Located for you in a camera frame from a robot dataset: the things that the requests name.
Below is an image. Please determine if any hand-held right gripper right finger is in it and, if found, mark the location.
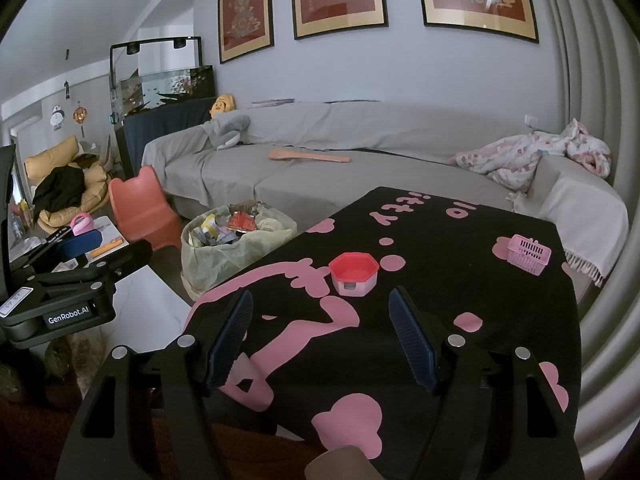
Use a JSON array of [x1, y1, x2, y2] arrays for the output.
[[389, 286, 585, 480]]

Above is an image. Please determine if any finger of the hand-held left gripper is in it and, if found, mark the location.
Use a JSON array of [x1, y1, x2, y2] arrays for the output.
[[10, 227, 104, 273], [85, 239, 154, 283]]

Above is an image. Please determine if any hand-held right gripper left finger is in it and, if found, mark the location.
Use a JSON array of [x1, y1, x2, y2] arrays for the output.
[[55, 289, 253, 480]]

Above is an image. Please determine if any trash bin with yellow bag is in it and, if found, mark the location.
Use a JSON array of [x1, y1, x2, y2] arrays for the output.
[[180, 201, 298, 306]]

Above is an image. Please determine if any white low table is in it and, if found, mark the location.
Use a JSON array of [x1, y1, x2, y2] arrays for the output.
[[10, 215, 193, 356]]

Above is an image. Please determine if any orange child chair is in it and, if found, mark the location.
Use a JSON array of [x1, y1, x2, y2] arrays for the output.
[[108, 166, 183, 252]]

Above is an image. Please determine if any yellow beanbag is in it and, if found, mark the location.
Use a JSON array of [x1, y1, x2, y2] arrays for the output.
[[25, 136, 112, 228]]

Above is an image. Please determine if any black clothing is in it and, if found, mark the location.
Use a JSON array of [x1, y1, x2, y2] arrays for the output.
[[32, 165, 86, 213]]

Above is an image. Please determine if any pink container with red rim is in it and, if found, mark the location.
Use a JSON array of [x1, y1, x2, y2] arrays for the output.
[[329, 252, 381, 297]]

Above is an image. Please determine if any black and pink tablecloth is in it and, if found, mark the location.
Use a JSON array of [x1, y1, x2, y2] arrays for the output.
[[182, 186, 583, 480]]

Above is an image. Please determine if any dark fish tank cabinet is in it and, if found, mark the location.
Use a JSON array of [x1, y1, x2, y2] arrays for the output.
[[115, 97, 216, 176]]

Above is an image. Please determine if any small pink basket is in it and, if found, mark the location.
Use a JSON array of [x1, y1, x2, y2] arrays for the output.
[[507, 234, 552, 277]]

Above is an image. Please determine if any grey plush toy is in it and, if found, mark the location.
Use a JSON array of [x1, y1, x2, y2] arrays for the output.
[[202, 112, 251, 150]]

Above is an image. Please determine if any glass fish tank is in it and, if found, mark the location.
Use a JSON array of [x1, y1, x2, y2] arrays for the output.
[[109, 36, 217, 121]]

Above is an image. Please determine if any grey covered sofa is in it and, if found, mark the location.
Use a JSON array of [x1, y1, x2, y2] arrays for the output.
[[142, 100, 631, 286]]

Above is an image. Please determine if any yellow plush toy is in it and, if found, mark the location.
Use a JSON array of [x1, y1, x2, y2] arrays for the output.
[[209, 93, 237, 120]]

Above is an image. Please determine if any white fringed throw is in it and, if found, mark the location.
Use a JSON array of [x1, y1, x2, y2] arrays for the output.
[[515, 165, 631, 288]]

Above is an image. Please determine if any pink floral blanket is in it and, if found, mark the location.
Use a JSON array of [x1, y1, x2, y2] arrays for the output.
[[447, 119, 613, 193]]

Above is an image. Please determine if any narrow red framed painting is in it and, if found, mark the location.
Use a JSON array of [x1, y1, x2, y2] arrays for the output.
[[217, 0, 275, 65]]

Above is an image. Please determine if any grey curtain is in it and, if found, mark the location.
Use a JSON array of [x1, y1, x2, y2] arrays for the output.
[[537, 0, 640, 461]]

